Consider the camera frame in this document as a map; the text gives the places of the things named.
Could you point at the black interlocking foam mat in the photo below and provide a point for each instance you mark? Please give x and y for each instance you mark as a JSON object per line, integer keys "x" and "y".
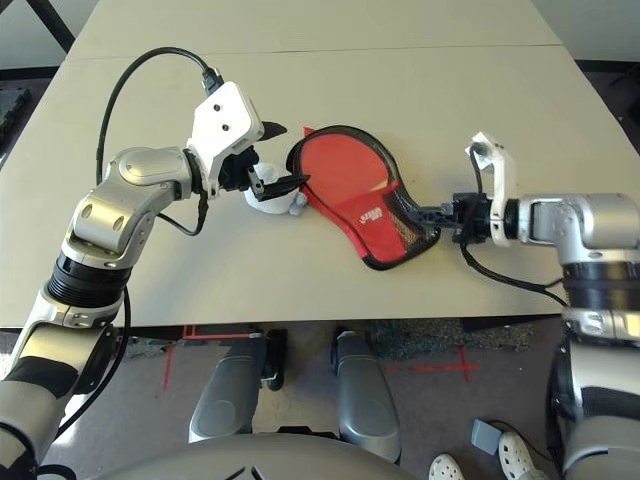
{"x": 15, "y": 110}

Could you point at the red floor tape outline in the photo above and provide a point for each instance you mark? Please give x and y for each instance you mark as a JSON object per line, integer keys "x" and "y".
{"x": 200, "y": 336}

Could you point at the grey foot pedal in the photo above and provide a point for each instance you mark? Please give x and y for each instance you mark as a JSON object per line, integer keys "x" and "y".
{"x": 485, "y": 436}

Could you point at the dark grey textured floor mat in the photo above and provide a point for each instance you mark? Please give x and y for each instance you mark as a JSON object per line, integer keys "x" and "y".
{"x": 425, "y": 337}

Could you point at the black and red paddle case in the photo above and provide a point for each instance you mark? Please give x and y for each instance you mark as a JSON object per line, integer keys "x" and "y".
{"x": 380, "y": 235}

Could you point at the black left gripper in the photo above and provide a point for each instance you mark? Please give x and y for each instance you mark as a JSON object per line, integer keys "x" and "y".
{"x": 237, "y": 170}

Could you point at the grey robot torso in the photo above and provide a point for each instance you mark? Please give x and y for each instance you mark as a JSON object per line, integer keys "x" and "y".
{"x": 250, "y": 460}

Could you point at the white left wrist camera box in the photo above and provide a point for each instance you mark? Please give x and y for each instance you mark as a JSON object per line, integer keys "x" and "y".
{"x": 222, "y": 117}

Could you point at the grey right robot leg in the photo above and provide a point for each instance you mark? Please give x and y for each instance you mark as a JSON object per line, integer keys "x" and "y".
{"x": 365, "y": 400}

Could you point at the grey robot leg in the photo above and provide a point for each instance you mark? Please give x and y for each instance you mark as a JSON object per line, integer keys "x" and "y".
{"x": 365, "y": 400}
{"x": 225, "y": 395}

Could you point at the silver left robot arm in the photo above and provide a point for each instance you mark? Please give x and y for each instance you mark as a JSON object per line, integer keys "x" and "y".
{"x": 135, "y": 170}

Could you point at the grey left robot leg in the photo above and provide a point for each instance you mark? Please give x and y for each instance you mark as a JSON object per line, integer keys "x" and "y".
{"x": 225, "y": 395}

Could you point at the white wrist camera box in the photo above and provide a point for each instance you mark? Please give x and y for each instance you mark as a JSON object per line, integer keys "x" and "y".
{"x": 505, "y": 165}
{"x": 222, "y": 117}

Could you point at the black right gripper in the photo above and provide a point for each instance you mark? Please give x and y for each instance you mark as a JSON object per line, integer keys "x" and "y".
{"x": 470, "y": 220}

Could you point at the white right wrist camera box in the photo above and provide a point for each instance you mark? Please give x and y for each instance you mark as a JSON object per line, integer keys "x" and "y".
{"x": 505, "y": 165}

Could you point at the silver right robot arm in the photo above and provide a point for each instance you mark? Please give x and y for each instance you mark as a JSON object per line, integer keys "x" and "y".
{"x": 590, "y": 220}

